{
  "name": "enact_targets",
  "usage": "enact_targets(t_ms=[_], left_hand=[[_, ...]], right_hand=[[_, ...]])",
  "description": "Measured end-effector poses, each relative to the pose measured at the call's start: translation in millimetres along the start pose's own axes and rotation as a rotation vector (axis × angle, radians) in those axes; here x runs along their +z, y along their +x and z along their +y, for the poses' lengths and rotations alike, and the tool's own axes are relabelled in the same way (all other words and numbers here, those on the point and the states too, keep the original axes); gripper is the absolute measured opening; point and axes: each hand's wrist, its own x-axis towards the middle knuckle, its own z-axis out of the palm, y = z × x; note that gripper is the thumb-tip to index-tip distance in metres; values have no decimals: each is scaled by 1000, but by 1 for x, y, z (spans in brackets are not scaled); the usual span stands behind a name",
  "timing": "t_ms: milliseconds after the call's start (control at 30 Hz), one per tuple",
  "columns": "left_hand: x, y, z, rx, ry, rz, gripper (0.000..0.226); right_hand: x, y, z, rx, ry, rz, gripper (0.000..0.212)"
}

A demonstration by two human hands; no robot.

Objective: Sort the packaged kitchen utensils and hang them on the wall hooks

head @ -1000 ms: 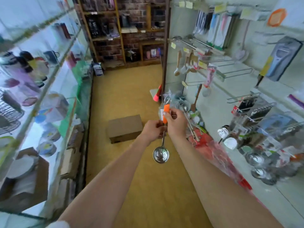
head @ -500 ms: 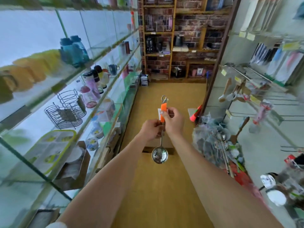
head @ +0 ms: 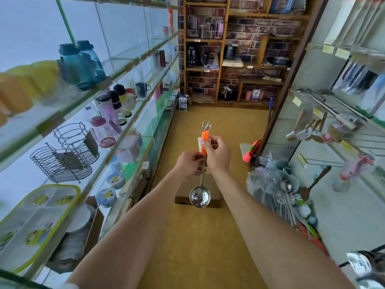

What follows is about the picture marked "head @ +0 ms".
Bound person's left hand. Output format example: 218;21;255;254
173;149;207;180

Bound person's right hand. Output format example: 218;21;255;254
205;136;232;176

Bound orange-handled steel ladle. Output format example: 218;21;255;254
189;120;213;209

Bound person's left forearm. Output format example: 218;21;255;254
65;171;193;289

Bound person's right forearm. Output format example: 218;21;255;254
211;168;356;289

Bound white flat board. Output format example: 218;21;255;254
239;143;253;159

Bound pink green broom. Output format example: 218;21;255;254
255;0;332;169
242;139;263;164

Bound brown cardboard sheet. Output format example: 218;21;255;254
174;192;225;210

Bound pile of plastic wrapped utensils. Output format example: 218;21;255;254
247;155;314;229

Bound wooden brushes hanging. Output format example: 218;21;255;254
286;108;308;141

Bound black mug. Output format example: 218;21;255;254
135;81;152;99

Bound pink water bottle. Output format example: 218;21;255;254
90;116;117;148

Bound purple water bottle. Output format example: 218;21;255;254
96;93;123;133

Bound dark wooden spatula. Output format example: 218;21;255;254
299;165;332;201

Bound wooden dish brushes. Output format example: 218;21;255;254
307;114;328;135

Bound wooden bookshelf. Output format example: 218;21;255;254
180;0;314;111

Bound blue plastic bottle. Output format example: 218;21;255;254
58;44;91;91
77;40;108;82

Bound yellow cartoon tray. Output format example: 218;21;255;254
0;185;82;275

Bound yellow plastic jar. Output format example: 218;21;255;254
24;60;64;106

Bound orange plastic jar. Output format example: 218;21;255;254
0;72;34;117

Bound black wire basket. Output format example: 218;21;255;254
53;122;100;169

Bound black wire dish rack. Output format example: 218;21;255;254
30;143;91;183

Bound pink handled whisk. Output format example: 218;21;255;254
332;152;375;193

